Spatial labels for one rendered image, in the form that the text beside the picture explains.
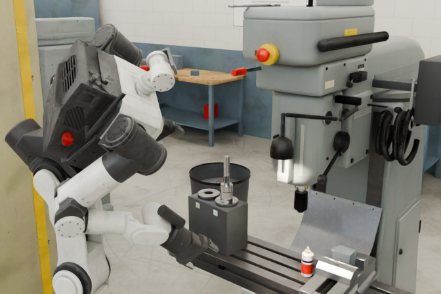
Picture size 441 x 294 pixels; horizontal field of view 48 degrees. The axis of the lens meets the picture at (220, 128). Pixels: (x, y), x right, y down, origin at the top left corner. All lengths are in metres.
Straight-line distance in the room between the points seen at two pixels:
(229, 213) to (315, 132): 0.50
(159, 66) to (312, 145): 0.55
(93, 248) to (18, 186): 1.34
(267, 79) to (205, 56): 5.87
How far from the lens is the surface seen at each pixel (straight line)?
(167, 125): 1.94
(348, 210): 2.11
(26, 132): 1.68
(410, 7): 5.93
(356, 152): 1.81
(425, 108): 1.73
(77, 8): 8.71
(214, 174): 4.03
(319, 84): 1.49
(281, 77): 1.55
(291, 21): 1.41
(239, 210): 1.92
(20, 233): 3.11
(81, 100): 1.34
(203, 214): 1.97
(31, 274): 3.25
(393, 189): 2.06
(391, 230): 2.13
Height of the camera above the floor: 1.92
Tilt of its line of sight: 15 degrees down
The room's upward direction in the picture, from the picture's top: straight up
